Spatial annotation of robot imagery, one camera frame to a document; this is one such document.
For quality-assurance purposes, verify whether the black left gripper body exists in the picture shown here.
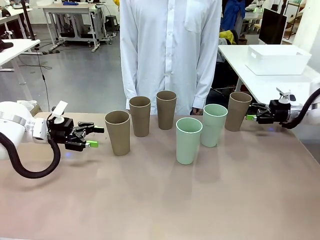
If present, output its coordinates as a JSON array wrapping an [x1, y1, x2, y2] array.
[[46, 117, 87, 152]]

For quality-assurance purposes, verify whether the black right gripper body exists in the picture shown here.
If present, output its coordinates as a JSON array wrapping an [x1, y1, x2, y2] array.
[[256, 99, 291, 125]]

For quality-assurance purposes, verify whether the brown paper-look cup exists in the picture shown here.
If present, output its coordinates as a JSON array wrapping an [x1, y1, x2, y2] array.
[[156, 90, 178, 131], [104, 110, 131, 157], [224, 91, 253, 132], [129, 95, 152, 138]]

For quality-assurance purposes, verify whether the pale green cup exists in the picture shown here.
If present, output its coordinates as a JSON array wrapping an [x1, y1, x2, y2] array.
[[175, 117, 203, 165], [201, 103, 229, 148]]

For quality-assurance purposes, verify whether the white plastic basket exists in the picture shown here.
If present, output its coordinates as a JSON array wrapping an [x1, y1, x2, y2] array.
[[244, 44, 312, 76]]

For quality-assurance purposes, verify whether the person's left forearm white sleeve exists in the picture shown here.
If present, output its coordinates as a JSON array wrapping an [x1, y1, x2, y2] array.
[[191, 54, 216, 110]]

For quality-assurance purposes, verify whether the person's right forearm white sleeve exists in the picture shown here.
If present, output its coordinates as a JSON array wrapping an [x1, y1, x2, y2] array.
[[120, 54, 140, 101]]

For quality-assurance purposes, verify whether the large white side table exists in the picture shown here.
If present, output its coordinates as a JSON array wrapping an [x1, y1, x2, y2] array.
[[217, 44, 320, 106]]

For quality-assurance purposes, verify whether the crumpled white cloth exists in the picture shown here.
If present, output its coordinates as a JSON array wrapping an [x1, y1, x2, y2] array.
[[16, 99, 39, 111]]

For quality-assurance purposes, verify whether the yellow cloth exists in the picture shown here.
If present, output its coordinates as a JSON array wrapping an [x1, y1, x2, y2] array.
[[219, 30, 236, 45]]

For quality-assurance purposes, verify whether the black computer monitor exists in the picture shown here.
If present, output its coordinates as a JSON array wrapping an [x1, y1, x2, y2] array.
[[258, 7, 288, 45]]

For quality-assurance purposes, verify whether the blue jacket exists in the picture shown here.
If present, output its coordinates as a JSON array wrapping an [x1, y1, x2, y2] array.
[[221, 0, 248, 32]]

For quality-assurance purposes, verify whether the white table with black edge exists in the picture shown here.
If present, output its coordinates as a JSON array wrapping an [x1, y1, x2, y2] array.
[[0, 39, 41, 86]]

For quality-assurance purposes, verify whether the black object on white table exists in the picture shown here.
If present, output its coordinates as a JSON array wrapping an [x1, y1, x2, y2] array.
[[0, 40, 14, 53]]

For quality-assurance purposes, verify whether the person's white shirt torso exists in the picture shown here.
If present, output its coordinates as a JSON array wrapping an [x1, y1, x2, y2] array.
[[119, 0, 222, 116]]

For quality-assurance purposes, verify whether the black metal stool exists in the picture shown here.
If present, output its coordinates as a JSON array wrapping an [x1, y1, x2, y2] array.
[[104, 15, 119, 33]]

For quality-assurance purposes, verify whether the black stand pole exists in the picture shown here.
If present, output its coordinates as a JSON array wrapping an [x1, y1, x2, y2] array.
[[21, 0, 36, 41]]

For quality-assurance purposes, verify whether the grey height-adjustable desk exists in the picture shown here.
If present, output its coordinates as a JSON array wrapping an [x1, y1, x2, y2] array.
[[42, 4, 104, 53]]

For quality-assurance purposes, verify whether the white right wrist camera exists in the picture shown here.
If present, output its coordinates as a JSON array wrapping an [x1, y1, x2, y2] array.
[[276, 87, 296, 104]]

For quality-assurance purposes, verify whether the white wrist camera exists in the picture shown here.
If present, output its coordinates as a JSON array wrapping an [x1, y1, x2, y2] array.
[[51, 100, 69, 125], [276, 87, 296, 104]]

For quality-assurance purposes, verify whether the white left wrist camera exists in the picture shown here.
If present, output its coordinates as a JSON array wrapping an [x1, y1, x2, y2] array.
[[51, 100, 69, 125]]

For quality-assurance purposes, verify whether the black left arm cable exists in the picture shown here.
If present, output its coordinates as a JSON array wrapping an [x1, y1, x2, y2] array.
[[0, 132, 62, 179]]

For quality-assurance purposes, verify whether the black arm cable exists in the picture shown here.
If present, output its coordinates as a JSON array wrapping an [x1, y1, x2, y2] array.
[[279, 88, 320, 130], [0, 132, 62, 179]]

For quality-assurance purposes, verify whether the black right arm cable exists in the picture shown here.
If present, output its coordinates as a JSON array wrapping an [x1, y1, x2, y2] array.
[[279, 88, 320, 130]]

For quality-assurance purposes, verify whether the thin black floor cable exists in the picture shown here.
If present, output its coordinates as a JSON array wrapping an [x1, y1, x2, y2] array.
[[36, 48, 50, 109]]

